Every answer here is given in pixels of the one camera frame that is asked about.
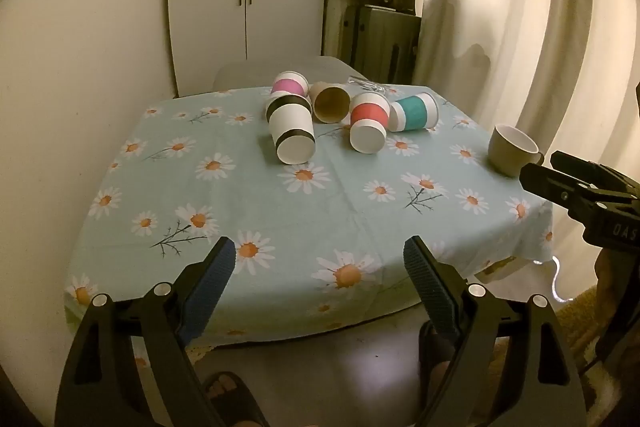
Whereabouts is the pink banded paper cup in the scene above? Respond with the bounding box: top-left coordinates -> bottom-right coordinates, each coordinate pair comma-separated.
271,71 -> 309,100

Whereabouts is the dark grey suitcase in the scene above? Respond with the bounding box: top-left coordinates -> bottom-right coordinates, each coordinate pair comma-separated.
350,4 -> 422,86

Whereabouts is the black banded paper cup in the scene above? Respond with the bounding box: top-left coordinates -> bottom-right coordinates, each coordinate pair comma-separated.
265,94 -> 317,166

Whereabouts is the olive suitcase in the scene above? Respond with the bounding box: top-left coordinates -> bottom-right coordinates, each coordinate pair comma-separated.
323,0 -> 362,68

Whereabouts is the red banded paper cup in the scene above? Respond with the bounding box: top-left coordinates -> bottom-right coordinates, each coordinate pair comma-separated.
349,92 -> 391,154

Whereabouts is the yellow rug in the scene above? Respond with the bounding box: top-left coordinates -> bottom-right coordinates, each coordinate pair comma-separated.
552,289 -> 613,363

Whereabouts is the clear plastic wrapper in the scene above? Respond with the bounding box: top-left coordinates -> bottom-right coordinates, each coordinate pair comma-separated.
348,77 -> 390,94

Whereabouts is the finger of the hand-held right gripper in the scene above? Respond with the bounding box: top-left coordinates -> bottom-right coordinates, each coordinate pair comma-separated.
550,150 -> 640,201
519,162 -> 627,229

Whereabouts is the daisy print tablecloth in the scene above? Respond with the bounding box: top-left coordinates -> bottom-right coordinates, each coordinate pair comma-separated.
64,83 -> 556,350

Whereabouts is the black slipper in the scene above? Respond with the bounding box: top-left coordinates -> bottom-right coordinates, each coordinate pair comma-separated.
418,321 -> 455,390

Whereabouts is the plain brown paper cup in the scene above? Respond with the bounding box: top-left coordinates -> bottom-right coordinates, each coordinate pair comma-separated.
308,82 -> 350,124

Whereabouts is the person's left foot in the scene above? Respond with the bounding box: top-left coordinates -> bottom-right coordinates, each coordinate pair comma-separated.
206,373 -> 246,427

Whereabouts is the beige ceramic mug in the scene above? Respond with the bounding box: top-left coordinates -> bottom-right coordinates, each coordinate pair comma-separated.
488,124 -> 545,178

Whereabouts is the person's right forearm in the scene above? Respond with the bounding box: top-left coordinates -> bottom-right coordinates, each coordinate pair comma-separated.
594,248 -> 640,314

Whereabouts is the foot in black sandal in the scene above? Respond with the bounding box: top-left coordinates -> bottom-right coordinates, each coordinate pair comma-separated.
201,370 -> 271,427

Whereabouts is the white cable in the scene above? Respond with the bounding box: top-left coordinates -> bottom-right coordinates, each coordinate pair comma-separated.
532,256 -> 568,304

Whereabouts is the teal banded paper cup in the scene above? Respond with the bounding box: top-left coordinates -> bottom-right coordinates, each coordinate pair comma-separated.
388,92 -> 440,132

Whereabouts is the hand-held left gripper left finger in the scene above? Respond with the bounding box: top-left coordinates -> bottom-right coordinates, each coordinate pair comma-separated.
54,236 -> 237,427

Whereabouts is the cream curtain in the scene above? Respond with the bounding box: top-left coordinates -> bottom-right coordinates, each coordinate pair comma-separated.
411,0 -> 640,308

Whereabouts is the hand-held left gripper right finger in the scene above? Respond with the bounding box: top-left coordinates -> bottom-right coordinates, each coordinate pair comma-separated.
403,235 -> 587,427

